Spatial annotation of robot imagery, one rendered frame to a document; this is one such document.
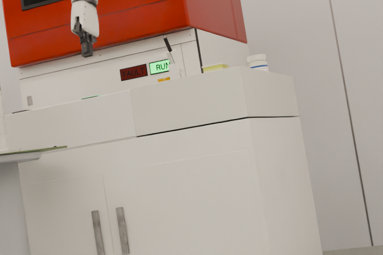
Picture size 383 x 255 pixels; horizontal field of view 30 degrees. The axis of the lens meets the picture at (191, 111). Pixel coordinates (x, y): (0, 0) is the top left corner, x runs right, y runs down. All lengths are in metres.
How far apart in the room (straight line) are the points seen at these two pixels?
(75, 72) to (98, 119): 0.79
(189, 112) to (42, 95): 1.11
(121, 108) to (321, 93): 2.12
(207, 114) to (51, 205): 0.59
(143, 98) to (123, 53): 0.76
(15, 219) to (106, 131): 0.37
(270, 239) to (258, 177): 0.18
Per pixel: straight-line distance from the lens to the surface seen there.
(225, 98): 2.02
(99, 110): 2.18
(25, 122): 2.32
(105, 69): 2.89
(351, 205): 4.10
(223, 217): 2.04
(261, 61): 2.57
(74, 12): 2.27
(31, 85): 3.07
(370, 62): 4.06
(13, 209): 2.11
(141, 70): 2.81
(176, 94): 2.07
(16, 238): 2.11
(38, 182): 2.31
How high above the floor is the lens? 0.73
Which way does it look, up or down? 4 degrees up
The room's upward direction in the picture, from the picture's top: 9 degrees counter-clockwise
